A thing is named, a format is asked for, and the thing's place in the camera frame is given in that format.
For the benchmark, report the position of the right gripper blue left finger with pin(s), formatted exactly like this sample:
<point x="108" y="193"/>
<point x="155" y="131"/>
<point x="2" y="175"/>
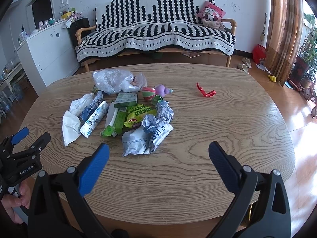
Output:
<point x="91" y="167"/>

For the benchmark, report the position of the blue white wrapper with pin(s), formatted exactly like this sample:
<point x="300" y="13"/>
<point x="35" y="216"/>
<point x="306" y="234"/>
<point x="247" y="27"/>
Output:
<point x="89" y="110"/>

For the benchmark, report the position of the black white striped blanket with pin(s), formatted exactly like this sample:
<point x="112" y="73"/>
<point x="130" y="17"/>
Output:
<point x="122" y="13"/>

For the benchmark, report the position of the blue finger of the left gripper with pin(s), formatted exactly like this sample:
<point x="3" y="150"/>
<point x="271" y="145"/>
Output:
<point x="20" y="135"/>
<point x="39" y="144"/>

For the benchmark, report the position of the red bag on floor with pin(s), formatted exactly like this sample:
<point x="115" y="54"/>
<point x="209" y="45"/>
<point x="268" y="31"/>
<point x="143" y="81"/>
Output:
<point x="259" y="54"/>

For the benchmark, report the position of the pink cartoon pillow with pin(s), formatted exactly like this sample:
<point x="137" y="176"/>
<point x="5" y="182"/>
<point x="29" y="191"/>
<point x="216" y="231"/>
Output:
<point x="211" y="16"/>

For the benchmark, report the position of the red ribbon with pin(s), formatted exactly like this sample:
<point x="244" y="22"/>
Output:
<point x="204" y="93"/>

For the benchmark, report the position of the beige slipper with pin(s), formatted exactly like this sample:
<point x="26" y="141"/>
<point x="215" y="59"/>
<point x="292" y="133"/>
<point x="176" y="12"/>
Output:
<point x="243" y="67"/>
<point x="247" y="62"/>

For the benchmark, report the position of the blue white wipes packet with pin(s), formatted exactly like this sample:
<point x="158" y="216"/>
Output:
<point x="94" y="119"/>

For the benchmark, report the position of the white tissue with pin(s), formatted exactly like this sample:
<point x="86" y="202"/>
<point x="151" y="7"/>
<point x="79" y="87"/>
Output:
<point x="71" y="122"/>

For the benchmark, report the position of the silver foil wrapper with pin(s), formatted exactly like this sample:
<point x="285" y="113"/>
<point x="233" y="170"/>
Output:
<point x="164" y="111"/>

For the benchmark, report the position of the purple toy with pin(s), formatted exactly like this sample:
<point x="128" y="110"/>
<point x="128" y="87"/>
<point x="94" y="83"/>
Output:
<point x="161" y="90"/>

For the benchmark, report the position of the white cabinet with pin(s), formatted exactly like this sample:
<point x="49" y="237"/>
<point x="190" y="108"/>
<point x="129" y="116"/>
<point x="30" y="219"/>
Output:
<point x="48" y="56"/>

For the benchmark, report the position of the green white cigarette box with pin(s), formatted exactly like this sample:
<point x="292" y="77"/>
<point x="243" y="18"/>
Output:
<point x="125" y="99"/>

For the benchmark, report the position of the red green toy ball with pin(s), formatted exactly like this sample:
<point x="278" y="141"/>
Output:
<point x="148" y="93"/>

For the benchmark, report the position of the brown curtain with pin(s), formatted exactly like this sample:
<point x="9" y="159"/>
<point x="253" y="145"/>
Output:
<point x="284" y="35"/>

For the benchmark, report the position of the potted plant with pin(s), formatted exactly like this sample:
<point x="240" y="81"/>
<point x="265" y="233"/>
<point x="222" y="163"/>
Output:
<point x="303" y="73"/>

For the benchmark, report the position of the yellow toy on floor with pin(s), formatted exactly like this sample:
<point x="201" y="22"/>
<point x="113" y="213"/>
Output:
<point x="272" y="78"/>

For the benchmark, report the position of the person's left hand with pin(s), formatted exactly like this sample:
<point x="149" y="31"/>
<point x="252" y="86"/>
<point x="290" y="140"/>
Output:
<point x="10" y="202"/>

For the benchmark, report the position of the clear plastic bag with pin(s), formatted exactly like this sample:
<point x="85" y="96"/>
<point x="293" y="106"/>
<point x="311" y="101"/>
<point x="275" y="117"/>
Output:
<point x="114" y="81"/>

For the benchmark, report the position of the yellow green chip bag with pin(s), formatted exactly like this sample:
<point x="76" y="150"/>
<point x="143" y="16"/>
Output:
<point x="135" y="115"/>

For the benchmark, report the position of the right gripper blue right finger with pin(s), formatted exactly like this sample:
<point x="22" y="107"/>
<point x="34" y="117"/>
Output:
<point x="227" y="167"/>

